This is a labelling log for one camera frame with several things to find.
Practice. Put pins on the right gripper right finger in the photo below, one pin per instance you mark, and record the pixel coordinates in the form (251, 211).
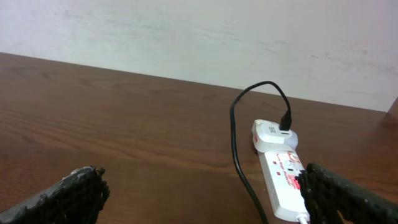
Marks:
(332, 199)

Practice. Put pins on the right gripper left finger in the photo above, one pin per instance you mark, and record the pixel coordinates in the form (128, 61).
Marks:
(76, 199)

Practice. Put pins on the white USB charger adapter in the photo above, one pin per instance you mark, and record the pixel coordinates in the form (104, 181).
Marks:
(267, 136)

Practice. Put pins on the white power strip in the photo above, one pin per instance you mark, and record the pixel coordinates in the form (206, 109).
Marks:
(280, 169)

